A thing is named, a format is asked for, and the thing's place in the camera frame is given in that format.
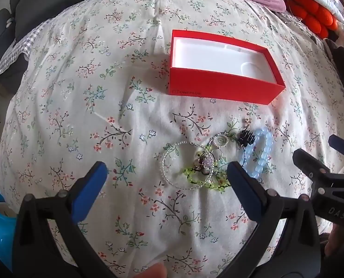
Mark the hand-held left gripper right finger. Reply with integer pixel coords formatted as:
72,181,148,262
215,161,324,278

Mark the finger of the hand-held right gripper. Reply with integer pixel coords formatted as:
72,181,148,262
328,135,344,160
293,149,331,184

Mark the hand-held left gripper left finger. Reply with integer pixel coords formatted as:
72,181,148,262
12,161,115,278

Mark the light blue bead bracelet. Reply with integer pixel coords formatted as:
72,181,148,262
238,127,275,177

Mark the pink charm pendant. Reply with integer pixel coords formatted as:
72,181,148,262
197,153,214,174

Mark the black beaded ornament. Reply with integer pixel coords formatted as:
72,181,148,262
237,130,255,148

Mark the green bead bracelet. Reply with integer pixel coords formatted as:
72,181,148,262
184,162,232,193

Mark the silver beaded bangle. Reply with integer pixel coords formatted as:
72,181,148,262
161,141,216,190

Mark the red cardboard box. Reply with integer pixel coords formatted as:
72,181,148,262
169,29,286,105

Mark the person's right hand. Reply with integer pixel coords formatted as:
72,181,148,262
324,226,344,257

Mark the person's left hand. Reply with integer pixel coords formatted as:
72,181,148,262
133,263,167,278

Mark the floral white blanket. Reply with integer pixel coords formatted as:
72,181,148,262
0,0,344,278

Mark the dark brown cloth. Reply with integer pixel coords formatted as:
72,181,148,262
324,38,344,73

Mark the orange knitted cushion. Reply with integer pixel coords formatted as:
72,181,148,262
286,0,339,39

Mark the grey checked bedsheet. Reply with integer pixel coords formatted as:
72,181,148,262
0,25,49,79

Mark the dark grey cushion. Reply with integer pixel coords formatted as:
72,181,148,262
0,0,103,79

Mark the small pearl ring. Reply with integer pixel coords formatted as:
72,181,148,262
213,136,229,148

